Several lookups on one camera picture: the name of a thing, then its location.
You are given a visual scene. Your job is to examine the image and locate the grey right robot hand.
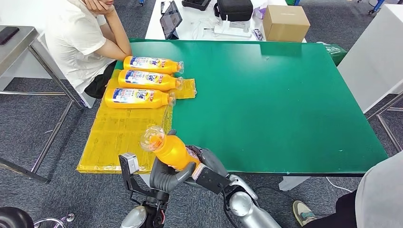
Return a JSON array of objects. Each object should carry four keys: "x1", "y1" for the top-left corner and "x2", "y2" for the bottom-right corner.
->
[{"x1": 185, "y1": 145, "x2": 229, "y2": 178}]

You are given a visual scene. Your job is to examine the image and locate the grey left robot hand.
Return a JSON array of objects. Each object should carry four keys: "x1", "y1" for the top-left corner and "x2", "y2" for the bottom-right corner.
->
[{"x1": 149, "y1": 129, "x2": 197, "y2": 193}]

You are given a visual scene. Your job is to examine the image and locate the orange detergent bottle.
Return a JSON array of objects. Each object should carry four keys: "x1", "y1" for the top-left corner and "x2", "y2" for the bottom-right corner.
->
[
  {"x1": 104, "y1": 87, "x2": 176, "y2": 110},
  {"x1": 123, "y1": 56, "x2": 185, "y2": 75},
  {"x1": 118, "y1": 69, "x2": 184, "y2": 92},
  {"x1": 140, "y1": 125, "x2": 202, "y2": 177}
]

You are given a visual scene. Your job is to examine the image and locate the yellow plastic wrapped board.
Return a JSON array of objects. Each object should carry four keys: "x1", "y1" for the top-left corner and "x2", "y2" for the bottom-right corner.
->
[{"x1": 76, "y1": 69, "x2": 197, "y2": 175}]

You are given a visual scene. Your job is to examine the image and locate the white power strip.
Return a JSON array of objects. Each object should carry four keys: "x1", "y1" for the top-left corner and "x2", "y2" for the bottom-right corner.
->
[{"x1": 213, "y1": 15, "x2": 252, "y2": 38}]

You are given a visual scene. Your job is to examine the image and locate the black tablet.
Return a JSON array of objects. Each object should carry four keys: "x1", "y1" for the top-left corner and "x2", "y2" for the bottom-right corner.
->
[{"x1": 159, "y1": 0, "x2": 183, "y2": 40}]

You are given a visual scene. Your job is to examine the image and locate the black carry case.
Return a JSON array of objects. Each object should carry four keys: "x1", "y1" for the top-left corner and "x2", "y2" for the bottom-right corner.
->
[{"x1": 213, "y1": 0, "x2": 254, "y2": 22}]

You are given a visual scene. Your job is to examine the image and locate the black round stool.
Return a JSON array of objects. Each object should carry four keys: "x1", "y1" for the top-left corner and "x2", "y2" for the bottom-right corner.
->
[{"x1": 0, "y1": 207, "x2": 35, "y2": 228}]

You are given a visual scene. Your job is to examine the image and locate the brown cardboard box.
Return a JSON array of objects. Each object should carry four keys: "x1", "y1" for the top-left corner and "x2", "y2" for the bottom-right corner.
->
[{"x1": 262, "y1": 4, "x2": 311, "y2": 43}]

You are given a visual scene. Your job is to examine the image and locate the purple white packet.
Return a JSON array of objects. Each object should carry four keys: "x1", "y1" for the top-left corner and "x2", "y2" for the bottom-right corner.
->
[{"x1": 252, "y1": 3, "x2": 268, "y2": 19}]

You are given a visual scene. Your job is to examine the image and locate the black remote controller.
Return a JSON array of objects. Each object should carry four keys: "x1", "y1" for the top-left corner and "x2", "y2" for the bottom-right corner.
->
[{"x1": 182, "y1": 0, "x2": 212, "y2": 11}]

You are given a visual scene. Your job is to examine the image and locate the green bag with white print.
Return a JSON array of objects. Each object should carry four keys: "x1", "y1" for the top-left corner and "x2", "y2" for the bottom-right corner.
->
[{"x1": 318, "y1": 41, "x2": 348, "y2": 67}]

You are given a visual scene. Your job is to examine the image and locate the person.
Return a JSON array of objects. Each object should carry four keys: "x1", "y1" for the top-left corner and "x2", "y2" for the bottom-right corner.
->
[
  {"x1": 44, "y1": 0, "x2": 133, "y2": 99},
  {"x1": 293, "y1": 151, "x2": 403, "y2": 228}
]

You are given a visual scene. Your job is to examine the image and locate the white table with steel legs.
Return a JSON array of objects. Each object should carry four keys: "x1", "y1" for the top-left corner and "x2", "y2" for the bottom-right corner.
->
[{"x1": 336, "y1": 3, "x2": 403, "y2": 153}]

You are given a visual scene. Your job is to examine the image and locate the black phone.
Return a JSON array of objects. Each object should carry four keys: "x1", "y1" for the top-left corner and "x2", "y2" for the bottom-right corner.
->
[{"x1": 0, "y1": 27, "x2": 20, "y2": 45}]

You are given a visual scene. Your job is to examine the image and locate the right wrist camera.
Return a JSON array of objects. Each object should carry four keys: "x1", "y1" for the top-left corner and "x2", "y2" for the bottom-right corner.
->
[{"x1": 192, "y1": 163, "x2": 232, "y2": 195}]

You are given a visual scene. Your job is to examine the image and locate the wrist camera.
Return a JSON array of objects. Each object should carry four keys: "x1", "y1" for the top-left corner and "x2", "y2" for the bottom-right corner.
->
[
  {"x1": 118, "y1": 152, "x2": 140, "y2": 175},
  {"x1": 192, "y1": 163, "x2": 232, "y2": 195}
]

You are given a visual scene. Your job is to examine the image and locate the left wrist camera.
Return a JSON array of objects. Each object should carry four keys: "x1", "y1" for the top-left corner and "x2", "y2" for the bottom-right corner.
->
[{"x1": 118, "y1": 152, "x2": 140, "y2": 175}]

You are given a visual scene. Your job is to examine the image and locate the chrome castor frame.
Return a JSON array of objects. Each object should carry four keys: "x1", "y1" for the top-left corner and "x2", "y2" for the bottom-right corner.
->
[{"x1": 33, "y1": 213, "x2": 76, "y2": 228}]

